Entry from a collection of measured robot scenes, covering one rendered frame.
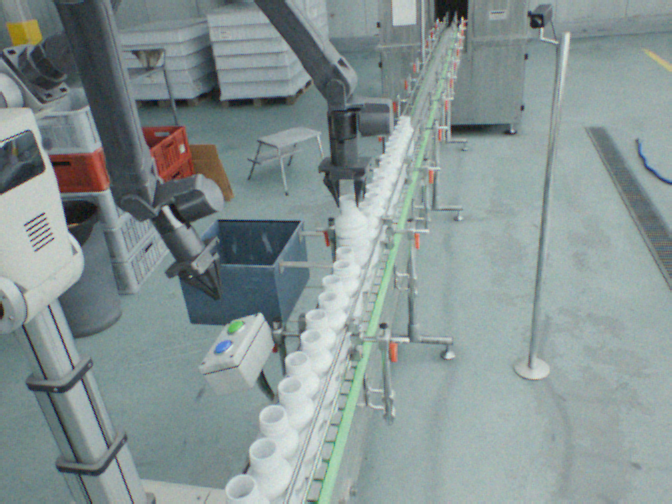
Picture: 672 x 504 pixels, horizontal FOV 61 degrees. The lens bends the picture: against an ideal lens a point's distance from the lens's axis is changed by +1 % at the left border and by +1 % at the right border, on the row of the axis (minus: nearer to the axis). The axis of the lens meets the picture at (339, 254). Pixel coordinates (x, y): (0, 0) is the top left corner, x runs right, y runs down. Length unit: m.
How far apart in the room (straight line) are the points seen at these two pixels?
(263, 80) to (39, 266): 6.58
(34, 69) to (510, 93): 4.79
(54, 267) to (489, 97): 4.85
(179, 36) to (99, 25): 7.35
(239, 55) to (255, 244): 5.88
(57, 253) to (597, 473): 1.89
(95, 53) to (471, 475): 1.88
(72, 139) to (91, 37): 2.55
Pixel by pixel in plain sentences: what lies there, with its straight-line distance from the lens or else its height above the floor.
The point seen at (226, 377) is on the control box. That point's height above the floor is 1.08.
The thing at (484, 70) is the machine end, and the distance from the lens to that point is 5.62.
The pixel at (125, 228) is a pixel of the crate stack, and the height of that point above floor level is 0.39.
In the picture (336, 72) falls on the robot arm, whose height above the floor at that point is 1.52.
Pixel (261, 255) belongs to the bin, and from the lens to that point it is 1.97.
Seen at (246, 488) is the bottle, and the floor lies 1.14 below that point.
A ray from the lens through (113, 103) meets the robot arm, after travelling 0.84.
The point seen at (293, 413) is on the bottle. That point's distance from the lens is 0.85.
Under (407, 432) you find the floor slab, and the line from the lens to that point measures 2.38.
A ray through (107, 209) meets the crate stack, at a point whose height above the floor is 0.56.
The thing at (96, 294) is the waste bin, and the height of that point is 0.23.
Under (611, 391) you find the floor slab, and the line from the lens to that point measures 2.67.
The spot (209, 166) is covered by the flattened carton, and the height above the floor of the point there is 0.32.
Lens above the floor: 1.72
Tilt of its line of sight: 28 degrees down
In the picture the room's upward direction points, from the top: 6 degrees counter-clockwise
